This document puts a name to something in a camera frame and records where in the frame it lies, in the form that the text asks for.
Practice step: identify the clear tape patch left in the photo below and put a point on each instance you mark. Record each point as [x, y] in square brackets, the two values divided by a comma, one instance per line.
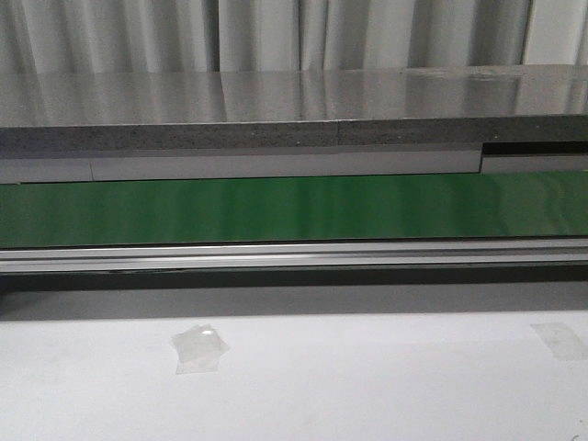
[199, 350]

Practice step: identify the grey conveyor back guard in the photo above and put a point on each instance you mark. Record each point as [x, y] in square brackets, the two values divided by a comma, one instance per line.
[384, 159]

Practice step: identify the green conveyor belt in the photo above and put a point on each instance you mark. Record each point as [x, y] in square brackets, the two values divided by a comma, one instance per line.
[294, 209]

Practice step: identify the clear tape strip right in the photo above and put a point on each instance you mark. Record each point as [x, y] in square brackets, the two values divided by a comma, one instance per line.
[561, 341]

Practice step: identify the white pleated curtain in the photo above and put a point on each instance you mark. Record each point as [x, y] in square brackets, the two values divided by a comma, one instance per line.
[42, 37]

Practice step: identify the aluminium conveyor front rail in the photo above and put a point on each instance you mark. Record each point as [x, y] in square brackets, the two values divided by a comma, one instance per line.
[276, 255]

